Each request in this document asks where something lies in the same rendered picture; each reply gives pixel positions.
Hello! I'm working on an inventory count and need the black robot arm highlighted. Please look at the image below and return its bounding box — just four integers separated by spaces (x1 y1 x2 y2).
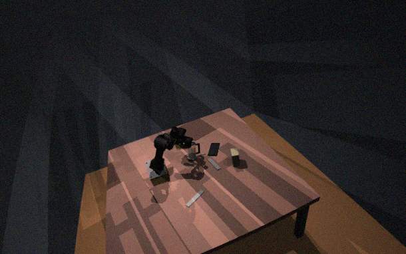
149 127 186 173

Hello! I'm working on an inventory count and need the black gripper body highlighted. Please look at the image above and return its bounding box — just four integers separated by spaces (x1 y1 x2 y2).
176 136 192 148

